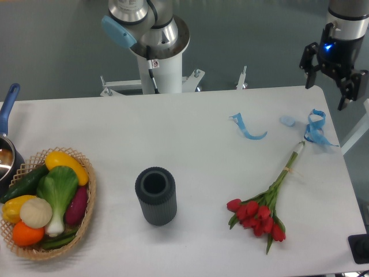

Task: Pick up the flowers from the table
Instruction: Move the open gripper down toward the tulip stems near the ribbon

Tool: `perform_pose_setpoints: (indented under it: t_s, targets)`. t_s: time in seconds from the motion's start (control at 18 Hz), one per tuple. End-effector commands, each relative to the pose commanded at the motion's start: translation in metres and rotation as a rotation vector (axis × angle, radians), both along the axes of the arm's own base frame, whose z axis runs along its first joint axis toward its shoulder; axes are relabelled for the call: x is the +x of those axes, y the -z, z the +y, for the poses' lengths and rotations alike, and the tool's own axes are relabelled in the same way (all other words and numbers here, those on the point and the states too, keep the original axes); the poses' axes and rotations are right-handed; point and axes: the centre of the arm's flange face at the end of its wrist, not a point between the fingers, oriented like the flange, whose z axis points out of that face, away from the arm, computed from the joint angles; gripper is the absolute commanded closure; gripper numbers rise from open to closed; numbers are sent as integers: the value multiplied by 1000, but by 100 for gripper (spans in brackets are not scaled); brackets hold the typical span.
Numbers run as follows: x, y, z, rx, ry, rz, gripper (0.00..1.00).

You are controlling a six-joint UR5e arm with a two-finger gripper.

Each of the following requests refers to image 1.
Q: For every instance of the red tulip bouquet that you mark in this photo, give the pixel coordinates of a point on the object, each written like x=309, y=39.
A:
x=259, y=212

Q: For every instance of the orange fruit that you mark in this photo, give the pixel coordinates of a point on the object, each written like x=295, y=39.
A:
x=24, y=235

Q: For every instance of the green bok choy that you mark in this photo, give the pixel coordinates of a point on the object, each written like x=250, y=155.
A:
x=57, y=188

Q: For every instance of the green bean pods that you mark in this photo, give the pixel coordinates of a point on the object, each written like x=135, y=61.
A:
x=59, y=241

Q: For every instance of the dark green cucumber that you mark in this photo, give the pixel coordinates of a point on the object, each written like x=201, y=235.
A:
x=26, y=185

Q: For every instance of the light blue tape roll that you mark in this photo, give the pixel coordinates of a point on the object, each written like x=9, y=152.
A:
x=287, y=121

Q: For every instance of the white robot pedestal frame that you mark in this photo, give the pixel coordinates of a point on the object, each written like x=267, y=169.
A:
x=156, y=76

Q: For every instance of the black device at edge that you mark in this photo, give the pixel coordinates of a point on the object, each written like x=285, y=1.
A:
x=359, y=248

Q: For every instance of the blue ribbon strip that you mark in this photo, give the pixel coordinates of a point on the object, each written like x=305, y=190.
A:
x=238, y=119

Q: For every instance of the yellow bell pepper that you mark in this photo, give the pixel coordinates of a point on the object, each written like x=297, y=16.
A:
x=11, y=209

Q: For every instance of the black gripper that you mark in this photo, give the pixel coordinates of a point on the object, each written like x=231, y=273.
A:
x=336, y=59

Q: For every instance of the dark grey ribbed vase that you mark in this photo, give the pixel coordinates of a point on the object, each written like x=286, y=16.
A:
x=156, y=191

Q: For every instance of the white garlic bulb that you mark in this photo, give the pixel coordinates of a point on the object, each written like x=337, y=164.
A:
x=36, y=213

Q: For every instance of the tangled blue ribbon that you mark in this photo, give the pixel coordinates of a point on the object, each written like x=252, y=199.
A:
x=314, y=129

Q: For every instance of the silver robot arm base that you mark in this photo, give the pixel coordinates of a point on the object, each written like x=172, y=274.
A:
x=148, y=28

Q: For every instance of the purple sweet potato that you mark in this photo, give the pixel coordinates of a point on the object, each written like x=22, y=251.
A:
x=76, y=210

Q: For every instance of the blue handled saucepan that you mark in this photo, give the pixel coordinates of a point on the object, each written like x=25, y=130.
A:
x=11, y=159

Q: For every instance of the woven wicker basket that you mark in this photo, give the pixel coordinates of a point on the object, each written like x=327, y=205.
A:
x=35, y=252

